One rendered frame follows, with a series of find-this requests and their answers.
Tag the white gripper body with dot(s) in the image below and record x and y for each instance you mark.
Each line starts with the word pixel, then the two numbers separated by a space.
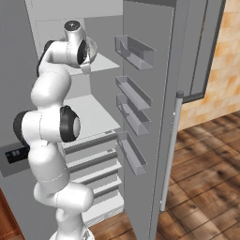
pixel 85 67

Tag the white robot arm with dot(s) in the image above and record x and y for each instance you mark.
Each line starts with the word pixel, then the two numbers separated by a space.
pixel 47 146

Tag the white fridge shelf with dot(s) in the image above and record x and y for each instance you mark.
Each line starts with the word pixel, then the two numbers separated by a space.
pixel 93 115
pixel 103 64

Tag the grey fridge door bin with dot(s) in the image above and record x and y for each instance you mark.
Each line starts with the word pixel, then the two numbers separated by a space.
pixel 135 93
pixel 137 53
pixel 132 153
pixel 133 116

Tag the white fridge drawer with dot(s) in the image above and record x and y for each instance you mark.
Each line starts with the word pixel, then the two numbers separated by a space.
pixel 90 142
pixel 93 158
pixel 100 172
pixel 108 187

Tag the grey fridge door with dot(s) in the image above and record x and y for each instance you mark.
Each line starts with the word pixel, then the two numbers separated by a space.
pixel 156 103

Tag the grey dark-framed cabinet door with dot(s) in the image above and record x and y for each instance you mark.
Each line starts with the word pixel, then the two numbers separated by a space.
pixel 200 47

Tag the brown wooden cabinet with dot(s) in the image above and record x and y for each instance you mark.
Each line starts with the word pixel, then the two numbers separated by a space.
pixel 7 218

